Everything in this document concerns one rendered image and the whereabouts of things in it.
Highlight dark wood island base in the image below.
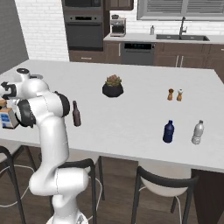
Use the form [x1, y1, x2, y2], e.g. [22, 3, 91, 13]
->
[191, 168, 224, 224]

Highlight dark wood wall cupboard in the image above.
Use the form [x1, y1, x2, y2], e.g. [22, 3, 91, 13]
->
[104, 0, 135, 11]

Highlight dark grey dishwasher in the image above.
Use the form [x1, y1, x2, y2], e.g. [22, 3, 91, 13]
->
[122, 41, 156, 67]

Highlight dark wood base cupboards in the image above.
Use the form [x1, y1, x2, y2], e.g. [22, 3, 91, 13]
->
[153, 42, 224, 83]
[68, 40, 123, 65]

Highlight plant in black pot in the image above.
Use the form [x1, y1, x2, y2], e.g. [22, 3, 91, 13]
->
[101, 73, 124, 99]

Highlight dark built-in microwave oven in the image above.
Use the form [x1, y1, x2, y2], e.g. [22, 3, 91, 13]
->
[61, 0, 105, 12]

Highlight brown pepper shaker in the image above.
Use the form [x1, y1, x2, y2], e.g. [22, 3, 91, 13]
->
[167, 87, 175, 102]

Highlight dark sink basin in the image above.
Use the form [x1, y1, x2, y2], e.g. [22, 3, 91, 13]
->
[156, 33, 211, 42]

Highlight dark sink tap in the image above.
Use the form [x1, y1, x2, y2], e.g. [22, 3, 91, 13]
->
[178, 16, 188, 37]

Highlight clear plastic bottle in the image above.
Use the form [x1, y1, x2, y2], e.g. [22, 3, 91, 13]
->
[191, 119, 205, 145]

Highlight white box with blue squares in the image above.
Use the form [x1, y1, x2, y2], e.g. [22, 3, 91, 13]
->
[0, 107, 20, 130]

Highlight window with grey blinds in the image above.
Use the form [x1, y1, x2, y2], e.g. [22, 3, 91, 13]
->
[136, 0, 224, 22]

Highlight white-topped brown salt shaker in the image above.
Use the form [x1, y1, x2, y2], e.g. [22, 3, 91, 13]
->
[176, 88, 184, 102]

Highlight blue plastic bottle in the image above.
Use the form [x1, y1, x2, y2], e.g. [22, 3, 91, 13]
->
[162, 119, 176, 144]

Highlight silver coffee machine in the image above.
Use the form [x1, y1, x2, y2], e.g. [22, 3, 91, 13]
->
[109, 14, 127, 38]

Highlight brown glass bottle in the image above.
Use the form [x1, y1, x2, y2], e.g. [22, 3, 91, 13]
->
[72, 100, 82, 128]

